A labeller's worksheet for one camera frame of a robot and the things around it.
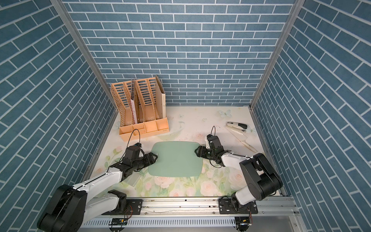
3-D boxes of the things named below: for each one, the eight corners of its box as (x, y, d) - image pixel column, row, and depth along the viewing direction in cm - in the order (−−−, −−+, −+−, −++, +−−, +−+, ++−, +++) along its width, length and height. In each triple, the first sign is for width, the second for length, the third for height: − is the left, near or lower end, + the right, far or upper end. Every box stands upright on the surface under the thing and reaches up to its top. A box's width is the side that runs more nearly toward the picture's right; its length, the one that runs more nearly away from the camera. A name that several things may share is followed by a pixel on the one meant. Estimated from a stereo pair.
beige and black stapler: (225, 128, 109) (226, 124, 105) (225, 124, 112) (227, 120, 108) (245, 131, 107) (247, 128, 104) (245, 127, 110) (247, 123, 106)
